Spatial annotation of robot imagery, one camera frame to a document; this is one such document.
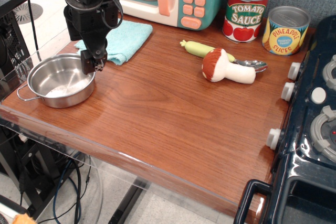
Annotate pineapple slices can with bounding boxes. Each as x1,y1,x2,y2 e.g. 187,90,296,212
262,6,311,56

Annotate green handled metal spoon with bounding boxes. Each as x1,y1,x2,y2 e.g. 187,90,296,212
180,40,268,73

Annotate blue floor cable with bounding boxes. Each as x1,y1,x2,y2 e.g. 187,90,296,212
52,159,82,224

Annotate white stove knob bottom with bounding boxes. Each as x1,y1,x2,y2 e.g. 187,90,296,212
266,129,281,150

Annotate light blue towel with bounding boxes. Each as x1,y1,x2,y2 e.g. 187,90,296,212
74,19,154,66

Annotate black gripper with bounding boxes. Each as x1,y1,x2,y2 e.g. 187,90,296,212
64,1,119,74

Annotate dark blue toy stove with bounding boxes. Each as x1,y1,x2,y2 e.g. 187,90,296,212
234,16,335,223

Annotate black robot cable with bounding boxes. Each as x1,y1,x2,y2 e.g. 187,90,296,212
99,0,124,30

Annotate black floor cable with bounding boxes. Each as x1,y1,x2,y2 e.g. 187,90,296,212
39,153,92,224

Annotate black table leg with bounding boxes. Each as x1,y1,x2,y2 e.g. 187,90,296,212
108,185,143,224

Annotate white stove knob top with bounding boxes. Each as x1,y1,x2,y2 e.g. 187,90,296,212
287,62,301,81

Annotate stainless steel pot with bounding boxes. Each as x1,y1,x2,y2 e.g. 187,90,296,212
17,54,96,109

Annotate plush mushroom toy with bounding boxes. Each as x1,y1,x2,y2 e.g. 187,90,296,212
202,48,256,84

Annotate white stove knob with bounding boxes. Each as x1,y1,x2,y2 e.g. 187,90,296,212
266,129,281,150
281,82,295,102
287,62,301,81

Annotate tomato sauce can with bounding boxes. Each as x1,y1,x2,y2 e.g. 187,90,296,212
223,0,268,42

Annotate white stove knob middle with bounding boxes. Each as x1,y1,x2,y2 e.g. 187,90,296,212
281,82,295,102

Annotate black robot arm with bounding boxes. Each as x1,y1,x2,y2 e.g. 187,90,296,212
64,0,123,74

